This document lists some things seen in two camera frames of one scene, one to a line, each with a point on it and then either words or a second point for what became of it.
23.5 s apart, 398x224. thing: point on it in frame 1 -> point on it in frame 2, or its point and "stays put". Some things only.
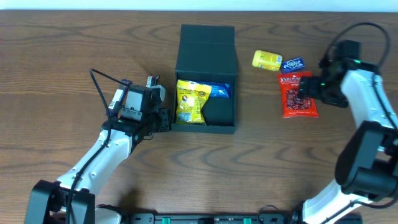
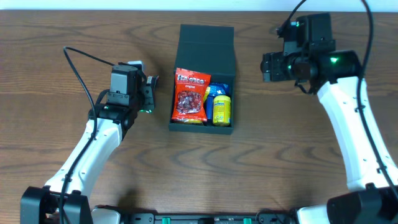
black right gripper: x=305 y=88 -> x=267 y=66
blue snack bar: x=218 y=89 stays put
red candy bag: x=292 y=105 -> x=189 y=102
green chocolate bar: x=152 y=80 stays put
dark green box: x=206 y=81 stays put
